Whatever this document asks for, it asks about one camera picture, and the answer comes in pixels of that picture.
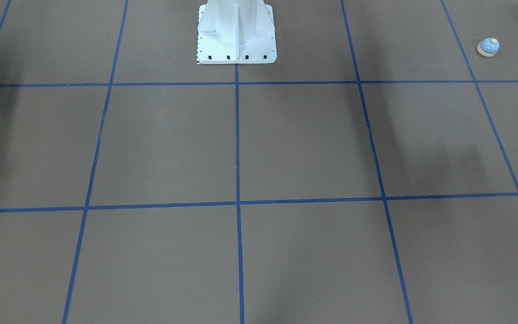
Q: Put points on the blue call bell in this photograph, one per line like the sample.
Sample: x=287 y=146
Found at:
x=488 y=47

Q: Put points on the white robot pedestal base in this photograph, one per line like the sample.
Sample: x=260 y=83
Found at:
x=236 y=32

